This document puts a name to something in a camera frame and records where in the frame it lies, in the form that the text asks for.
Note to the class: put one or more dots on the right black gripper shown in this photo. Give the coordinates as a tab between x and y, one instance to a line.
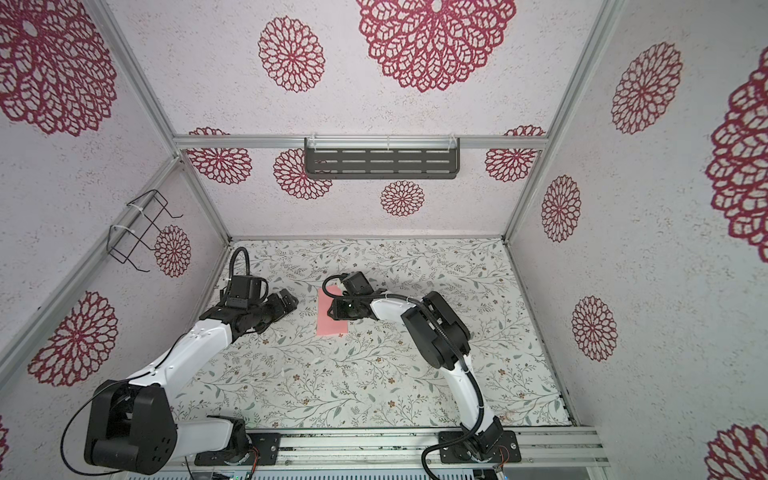
339	310

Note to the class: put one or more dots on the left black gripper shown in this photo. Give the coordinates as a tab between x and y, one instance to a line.
280	308

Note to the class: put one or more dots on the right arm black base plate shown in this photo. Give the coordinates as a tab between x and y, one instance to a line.
495	448

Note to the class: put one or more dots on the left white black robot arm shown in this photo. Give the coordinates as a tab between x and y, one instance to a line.
131	426

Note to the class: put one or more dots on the dark grey slotted wall shelf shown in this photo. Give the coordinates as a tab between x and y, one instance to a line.
388	160

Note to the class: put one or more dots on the black wire wall rack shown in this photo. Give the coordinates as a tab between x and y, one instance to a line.
124	239

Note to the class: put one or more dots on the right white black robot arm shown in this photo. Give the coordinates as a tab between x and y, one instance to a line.
443	341

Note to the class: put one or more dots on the aluminium front rail base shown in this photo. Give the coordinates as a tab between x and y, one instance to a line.
401	448

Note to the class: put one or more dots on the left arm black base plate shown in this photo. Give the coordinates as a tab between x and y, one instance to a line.
247	449

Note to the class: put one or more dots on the right wrist camera with cable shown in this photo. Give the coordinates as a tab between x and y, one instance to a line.
355	286

